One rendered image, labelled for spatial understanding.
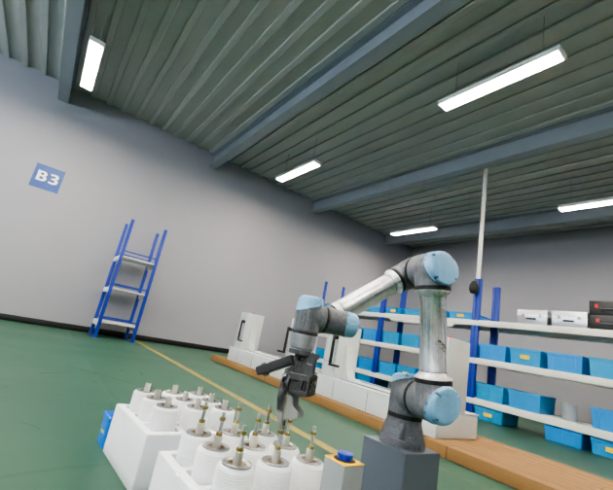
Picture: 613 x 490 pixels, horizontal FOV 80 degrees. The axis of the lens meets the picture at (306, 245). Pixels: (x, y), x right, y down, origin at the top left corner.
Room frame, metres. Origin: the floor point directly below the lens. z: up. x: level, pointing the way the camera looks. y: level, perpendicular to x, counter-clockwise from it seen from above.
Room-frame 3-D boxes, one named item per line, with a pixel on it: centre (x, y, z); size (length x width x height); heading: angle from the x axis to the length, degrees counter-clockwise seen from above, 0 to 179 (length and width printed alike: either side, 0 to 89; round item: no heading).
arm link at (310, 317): (1.07, -0.05, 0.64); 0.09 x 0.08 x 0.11; 108
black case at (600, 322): (4.15, -3.69, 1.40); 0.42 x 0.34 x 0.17; 126
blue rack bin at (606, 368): (4.15, -3.72, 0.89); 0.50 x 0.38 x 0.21; 124
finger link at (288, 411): (1.05, -0.04, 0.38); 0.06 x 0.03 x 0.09; 66
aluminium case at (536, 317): (4.80, -3.25, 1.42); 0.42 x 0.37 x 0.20; 122
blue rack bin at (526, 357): (4.88, -3.24, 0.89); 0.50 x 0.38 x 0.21; 125
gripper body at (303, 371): (1.07, -0.05, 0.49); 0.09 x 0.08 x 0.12; 66
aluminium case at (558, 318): (4.47, -3.47, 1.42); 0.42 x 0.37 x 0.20; 127
